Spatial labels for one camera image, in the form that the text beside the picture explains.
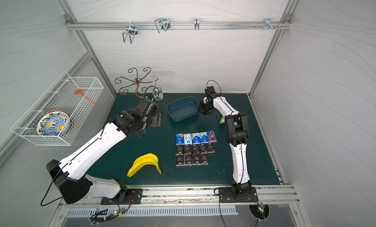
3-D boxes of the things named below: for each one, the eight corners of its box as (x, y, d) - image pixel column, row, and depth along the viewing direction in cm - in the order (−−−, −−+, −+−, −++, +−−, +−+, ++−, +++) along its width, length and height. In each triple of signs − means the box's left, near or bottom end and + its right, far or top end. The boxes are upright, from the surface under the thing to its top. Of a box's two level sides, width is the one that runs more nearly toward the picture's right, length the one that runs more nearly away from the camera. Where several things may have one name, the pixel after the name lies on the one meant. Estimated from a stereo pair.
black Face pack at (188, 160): (184, 165, 86) (183, 163, 84) (184, 155, 90) (184, 153, 88) (192, 165, 86) (192, 163, 84) (192, 155, 90) (192, 153, 88)
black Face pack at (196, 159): (192, 165, 86) (192, 163, 84) (192, 156, 90) (192, 154, 88) (200, 165, 86) (200, 163, 84) (200, 156, 90) (200, 154, 88)
